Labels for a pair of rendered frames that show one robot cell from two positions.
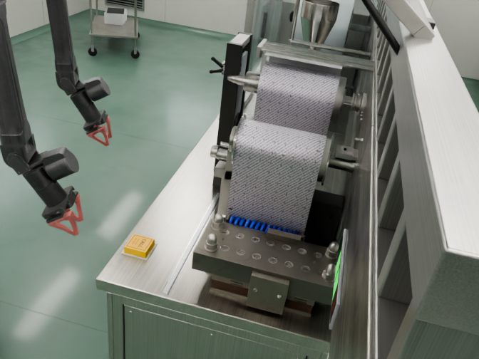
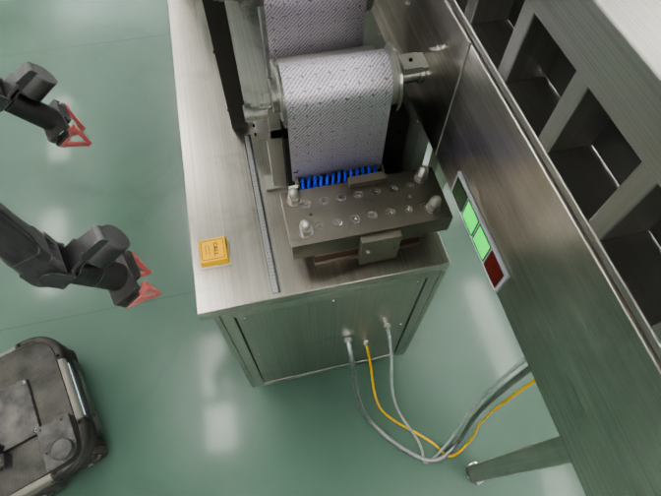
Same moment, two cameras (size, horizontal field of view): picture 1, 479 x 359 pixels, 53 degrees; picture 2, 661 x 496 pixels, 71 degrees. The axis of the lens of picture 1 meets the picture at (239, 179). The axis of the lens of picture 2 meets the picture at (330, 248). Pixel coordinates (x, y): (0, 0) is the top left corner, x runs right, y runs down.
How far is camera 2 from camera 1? 0.51 m
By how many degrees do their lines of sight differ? 33
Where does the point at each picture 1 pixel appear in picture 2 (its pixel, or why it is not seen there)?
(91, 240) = (90, 209)
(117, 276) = (215, 298)
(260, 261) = (362, 223)
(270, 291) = (383, 247)
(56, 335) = (130, 324)
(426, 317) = not seen: outside the picture
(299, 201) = (372, 138)
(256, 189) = (322, 144)
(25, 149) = (55, 263)
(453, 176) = not seen: outside the picture
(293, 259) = (390, 203)
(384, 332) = not seen: outside the picture
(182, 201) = (215, 167)
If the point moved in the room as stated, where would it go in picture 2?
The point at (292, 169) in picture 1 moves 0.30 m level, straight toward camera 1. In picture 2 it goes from (360, 109) to (408, 218)
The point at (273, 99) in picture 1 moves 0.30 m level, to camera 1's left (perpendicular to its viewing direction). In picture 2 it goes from (288, 12) to (155, 44)
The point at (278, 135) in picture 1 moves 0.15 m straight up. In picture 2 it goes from (332, 76) to (334, 9)
